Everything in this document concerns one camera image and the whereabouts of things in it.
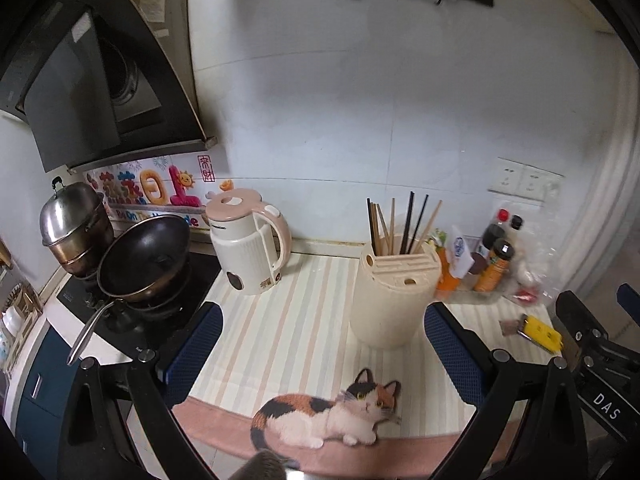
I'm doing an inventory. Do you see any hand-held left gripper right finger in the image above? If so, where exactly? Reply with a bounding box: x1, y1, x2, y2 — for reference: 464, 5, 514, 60
424, 301, 592, 480

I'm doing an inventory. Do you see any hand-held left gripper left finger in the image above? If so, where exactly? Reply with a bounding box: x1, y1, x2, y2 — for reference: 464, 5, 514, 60
56, 301, 224, 480

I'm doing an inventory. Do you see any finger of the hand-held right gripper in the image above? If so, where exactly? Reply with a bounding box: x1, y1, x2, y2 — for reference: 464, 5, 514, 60
555, 290, 608, 361
616, 283, 640, 313

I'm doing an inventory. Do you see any cream utensil holder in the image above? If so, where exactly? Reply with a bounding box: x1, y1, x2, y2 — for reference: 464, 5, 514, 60
349, 242, 443, 350

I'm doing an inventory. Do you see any yellow hand tool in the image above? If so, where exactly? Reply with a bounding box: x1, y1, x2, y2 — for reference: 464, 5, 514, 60
517, 314, 566, 356

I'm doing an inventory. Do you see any black pan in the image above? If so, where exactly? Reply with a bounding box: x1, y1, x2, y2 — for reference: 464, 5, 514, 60
120, 260, 194, 322

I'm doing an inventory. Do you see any clear plastic bag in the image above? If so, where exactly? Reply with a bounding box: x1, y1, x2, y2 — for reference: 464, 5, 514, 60
425, 200, 572, 307

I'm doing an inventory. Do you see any black induction stove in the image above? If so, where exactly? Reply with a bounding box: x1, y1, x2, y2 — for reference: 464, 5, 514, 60
56, 250, 222, 361

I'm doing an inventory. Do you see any orange jar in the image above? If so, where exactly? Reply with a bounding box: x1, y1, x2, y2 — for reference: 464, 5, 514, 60
434, 245, 462, 292

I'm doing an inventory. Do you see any orange seasoning bottle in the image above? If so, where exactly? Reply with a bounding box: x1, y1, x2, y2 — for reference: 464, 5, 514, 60
474, 240, 516, 294

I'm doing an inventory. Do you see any striped cat-print mat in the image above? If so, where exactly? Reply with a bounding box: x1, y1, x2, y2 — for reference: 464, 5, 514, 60
170, 252, 558, 478

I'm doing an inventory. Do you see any white packet with blue logo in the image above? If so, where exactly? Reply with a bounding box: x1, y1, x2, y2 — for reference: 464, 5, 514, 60
445, 225, 474, 279

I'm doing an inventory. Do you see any cream electric kettle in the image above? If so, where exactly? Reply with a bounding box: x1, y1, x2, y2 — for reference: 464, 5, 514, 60
205, 187, 292, 296

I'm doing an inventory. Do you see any dark bottle with red cap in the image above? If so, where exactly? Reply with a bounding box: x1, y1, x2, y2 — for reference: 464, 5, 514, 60
481, 208, 511, 256

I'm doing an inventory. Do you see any blue cabinet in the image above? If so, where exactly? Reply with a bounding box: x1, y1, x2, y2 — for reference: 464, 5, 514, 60
15, 327, 77, 456

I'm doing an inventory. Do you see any stainless steel steamer pot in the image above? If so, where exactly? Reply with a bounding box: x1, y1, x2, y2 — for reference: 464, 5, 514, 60
39, 176, 116, 279

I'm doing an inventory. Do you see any black range hood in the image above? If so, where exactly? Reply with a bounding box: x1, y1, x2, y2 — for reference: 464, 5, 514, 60
0, 0, 219, 173

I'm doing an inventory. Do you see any black wok with handle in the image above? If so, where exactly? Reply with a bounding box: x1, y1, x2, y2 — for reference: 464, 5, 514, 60
67, 214, 192, 366

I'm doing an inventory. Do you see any white wall socket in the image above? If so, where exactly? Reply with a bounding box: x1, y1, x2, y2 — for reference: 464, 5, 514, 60
517, 165, 565, 204
489, 157, 524, 195

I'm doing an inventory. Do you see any colourful wall sticker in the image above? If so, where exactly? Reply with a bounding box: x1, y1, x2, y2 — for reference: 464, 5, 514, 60
82, 155, 216, 233

